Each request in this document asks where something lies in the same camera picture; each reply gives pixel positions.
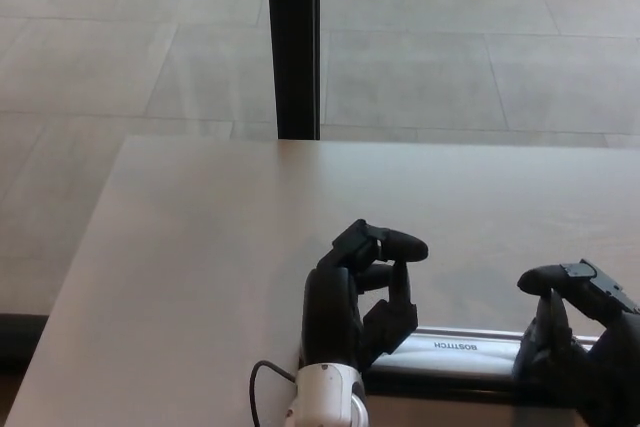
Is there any silver black Bostitch hole punch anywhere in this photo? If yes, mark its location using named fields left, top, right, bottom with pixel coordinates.
left=366, top=326, right=601, bottom=401

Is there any black vertical frame post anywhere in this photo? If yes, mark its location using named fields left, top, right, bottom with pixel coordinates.
left=265, top=0, right=322, bottom=142

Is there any dark low floor base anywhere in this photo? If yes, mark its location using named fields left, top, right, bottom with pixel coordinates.
left=0, top=313, right=50, bottom=376

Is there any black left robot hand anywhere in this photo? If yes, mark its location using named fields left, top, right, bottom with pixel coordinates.
left=299, top=218, right=430, bottom=373

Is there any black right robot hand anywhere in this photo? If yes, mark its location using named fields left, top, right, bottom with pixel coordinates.
left=512, top=258, right=640, bottom=427

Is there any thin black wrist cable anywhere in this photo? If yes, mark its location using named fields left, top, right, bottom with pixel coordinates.
left=249, top=359, right=301, bottom=424

